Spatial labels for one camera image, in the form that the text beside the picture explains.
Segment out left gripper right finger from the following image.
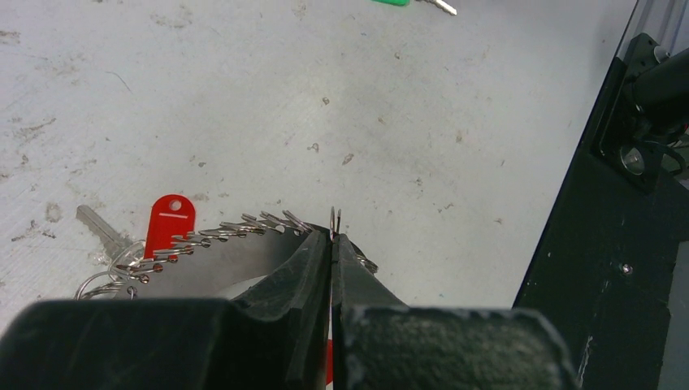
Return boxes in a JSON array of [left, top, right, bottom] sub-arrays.
[[331, 235, 579, 389]]

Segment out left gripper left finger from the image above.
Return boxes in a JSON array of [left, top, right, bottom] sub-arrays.
[[1, 232, 332, 389]]

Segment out metal keyring with red handle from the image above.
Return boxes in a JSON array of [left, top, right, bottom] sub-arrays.
[[74, 206, 379, 386]]

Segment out key with green tag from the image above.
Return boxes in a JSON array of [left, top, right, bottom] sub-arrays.
[[371, 0, 458, 16]]

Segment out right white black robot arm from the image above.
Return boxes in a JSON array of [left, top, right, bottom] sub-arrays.
[[626, 45, 688, 138]]

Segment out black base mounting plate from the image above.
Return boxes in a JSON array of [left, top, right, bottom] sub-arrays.
[[514, 33, 688, 389]]

